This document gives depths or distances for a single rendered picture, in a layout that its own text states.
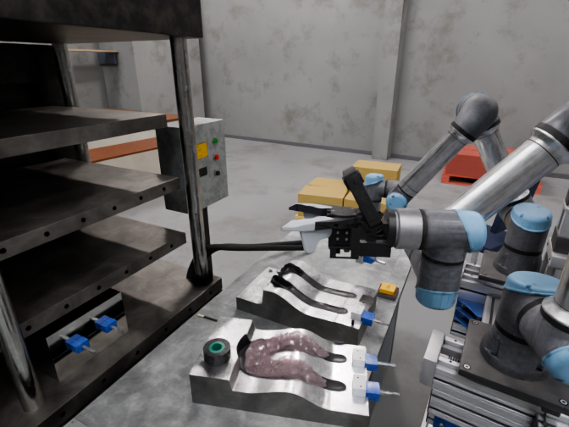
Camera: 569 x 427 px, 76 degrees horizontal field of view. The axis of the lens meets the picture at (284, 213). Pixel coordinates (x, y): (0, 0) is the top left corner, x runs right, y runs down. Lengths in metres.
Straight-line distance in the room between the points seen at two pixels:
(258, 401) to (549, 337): 0.72
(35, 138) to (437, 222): 1.04
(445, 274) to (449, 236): 0.08
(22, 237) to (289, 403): 0.85
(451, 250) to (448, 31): 6.79
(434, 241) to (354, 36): 7.26
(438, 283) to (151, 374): 0.94
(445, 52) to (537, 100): 1.65
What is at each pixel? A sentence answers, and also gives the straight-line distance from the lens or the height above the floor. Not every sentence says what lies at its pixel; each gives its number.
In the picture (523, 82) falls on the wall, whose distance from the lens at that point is 7.27.
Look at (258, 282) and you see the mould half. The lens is 1.57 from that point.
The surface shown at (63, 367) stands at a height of 0.83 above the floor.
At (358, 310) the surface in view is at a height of 0.92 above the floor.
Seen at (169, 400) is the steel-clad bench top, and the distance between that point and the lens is 1.25.
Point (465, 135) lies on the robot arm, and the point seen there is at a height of 1.50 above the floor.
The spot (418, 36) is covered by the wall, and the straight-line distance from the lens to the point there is 7.47.
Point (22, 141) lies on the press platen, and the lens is 1.21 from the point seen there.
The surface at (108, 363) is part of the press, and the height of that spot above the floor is 0.78.
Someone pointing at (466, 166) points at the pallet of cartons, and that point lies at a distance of 6.17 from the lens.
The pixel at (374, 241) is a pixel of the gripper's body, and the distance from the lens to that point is 0.68.
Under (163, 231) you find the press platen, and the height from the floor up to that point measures 1.04.
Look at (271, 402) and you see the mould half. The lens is 1.13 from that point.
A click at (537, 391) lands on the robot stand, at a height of 1.04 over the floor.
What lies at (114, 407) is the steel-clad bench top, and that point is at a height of 0.80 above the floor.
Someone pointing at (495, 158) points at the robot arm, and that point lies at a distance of 1.49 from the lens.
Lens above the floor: 1.71
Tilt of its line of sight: 22 degrees down
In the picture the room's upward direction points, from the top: straight up
